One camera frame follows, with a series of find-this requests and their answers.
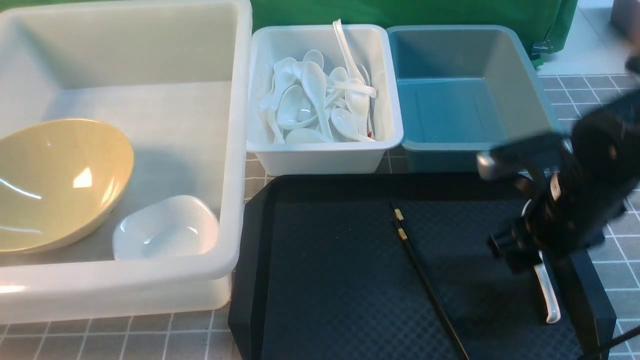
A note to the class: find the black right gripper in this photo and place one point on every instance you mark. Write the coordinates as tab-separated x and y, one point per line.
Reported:
572	195

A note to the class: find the white ceramic soup spoon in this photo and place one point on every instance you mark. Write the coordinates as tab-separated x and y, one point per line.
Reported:
552	307

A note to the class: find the small white sauce dish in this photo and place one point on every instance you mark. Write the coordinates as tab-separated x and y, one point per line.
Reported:
181	225

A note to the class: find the yellow-green noodle bowl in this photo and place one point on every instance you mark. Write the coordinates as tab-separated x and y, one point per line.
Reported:
60	180

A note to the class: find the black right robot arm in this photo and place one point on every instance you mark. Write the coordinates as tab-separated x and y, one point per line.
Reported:
617	120

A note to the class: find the teal plastic bin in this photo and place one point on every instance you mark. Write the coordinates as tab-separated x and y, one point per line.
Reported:
463	89

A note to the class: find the black chopstick gold band upper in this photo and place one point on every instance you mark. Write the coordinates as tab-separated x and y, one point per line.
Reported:
400	216

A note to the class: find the black chopstick gold band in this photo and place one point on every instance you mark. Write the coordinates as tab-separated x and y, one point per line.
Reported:
400	216
445	321

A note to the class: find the black chopstick gold band lower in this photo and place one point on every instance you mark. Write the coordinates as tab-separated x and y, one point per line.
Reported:
445	321

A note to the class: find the white spoon lower right pile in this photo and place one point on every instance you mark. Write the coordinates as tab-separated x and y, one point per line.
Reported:
347	125

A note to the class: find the small white plastic bin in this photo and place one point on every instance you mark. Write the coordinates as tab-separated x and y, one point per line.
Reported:
370	46

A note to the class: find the upright white spoon in bin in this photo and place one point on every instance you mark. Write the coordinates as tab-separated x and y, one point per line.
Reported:
351	67

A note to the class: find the black serving tray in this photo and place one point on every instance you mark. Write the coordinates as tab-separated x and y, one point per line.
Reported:
323	275

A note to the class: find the white spoon centre of pile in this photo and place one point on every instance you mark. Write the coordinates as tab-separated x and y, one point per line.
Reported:
314	84

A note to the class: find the white spoon of pile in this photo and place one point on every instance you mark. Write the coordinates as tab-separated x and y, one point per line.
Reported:
295	111
314	84

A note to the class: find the white spoon left of pile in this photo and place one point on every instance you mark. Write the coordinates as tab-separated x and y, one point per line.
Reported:
295	111

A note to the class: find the large translucent white bin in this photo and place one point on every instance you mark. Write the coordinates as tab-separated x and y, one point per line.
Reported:
173	76

